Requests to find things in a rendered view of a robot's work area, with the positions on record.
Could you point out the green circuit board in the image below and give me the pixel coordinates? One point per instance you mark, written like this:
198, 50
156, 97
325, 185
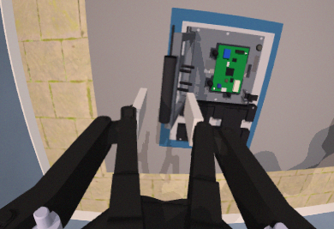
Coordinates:
229, 69

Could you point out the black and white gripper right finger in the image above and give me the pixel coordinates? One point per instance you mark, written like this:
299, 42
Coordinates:
258, 199

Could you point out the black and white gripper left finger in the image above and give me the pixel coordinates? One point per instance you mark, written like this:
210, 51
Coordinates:
55, 197

